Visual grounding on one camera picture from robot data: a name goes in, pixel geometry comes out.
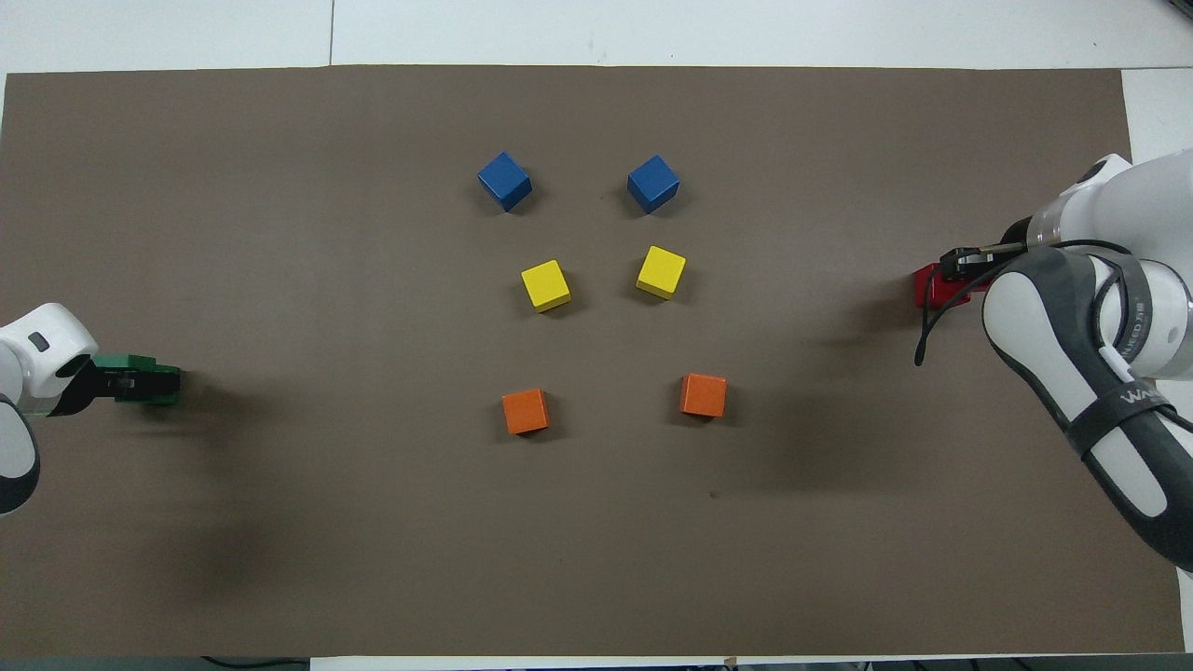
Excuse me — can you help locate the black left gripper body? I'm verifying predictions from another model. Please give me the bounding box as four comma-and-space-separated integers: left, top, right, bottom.
47, 359, 120, 417

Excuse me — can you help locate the green wooden cube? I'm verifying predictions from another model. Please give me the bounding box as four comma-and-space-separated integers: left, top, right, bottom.
93, 354, 159, 404
140, 365, 181, 407

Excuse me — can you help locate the orange wooden cube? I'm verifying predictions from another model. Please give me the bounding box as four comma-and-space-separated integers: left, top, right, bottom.
501, 389, 550, 436
679, 374, 728, 418

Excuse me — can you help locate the yellow wooden cube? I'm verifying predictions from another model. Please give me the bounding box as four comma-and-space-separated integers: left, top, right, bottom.
520, 260, 572, 313
636, 245, 687, 300

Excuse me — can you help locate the blue wooden cube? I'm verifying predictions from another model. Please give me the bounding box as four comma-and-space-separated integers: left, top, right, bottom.
477, 152, 533, 213
626, 155, 680, 215

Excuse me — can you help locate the brown table mat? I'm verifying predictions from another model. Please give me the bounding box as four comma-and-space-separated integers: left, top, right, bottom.
0, 63, 1185, 658

